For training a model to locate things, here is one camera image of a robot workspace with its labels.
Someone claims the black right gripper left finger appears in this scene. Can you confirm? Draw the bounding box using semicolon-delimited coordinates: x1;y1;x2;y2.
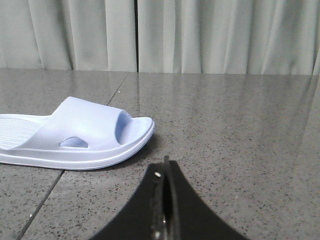
91;163;165;240

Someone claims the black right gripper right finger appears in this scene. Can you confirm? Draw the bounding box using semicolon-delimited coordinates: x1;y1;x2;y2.
164;155;246;240

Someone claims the light blue slipper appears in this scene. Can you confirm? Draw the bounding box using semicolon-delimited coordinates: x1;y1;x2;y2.
0;96;155;171

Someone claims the pale grey-green curtain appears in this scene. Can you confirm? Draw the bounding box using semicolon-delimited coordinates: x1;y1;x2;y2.
0;0;320;75

